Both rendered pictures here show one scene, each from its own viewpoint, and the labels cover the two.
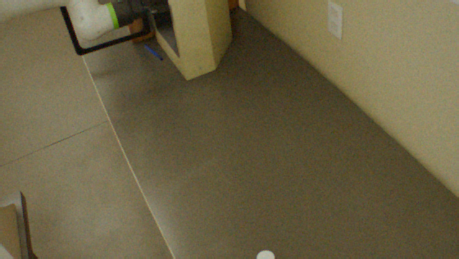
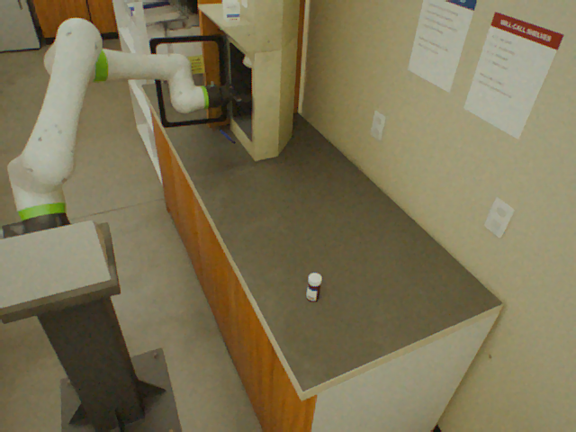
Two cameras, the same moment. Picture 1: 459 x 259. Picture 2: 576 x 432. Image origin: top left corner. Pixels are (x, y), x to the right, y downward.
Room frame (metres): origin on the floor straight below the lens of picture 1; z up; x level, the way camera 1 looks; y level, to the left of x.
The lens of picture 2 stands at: (-0.35, 0.16, 1.95)
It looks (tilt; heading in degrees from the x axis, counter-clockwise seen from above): 39 degrees down; 353
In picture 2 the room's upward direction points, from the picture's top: 3 degrees clockwise
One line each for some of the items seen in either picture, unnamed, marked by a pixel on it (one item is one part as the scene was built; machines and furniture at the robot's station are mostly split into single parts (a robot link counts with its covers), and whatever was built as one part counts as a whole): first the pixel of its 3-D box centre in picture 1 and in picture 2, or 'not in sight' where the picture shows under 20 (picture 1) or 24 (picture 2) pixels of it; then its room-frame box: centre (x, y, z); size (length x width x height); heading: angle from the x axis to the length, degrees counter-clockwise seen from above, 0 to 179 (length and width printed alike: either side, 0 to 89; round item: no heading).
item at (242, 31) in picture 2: not in sight; (225, 27); (1.39, 0.23, 1.46); 0.32 x 0.11 x 0.10; 21
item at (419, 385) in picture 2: not in sight; (267, 241); (1.27, 0.05, 0.45); 2.05 x 0.67 x 0.90; 21
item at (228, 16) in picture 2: not in sight; (231, 10); (1.31, 0.20, 1.54); 0.05 x 0.05 x 0.06; 16
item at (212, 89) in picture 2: (122, 11); (212, 95); (1.35, 0.29, 1.20); 0.09 x 0.06 x 0.12; 20
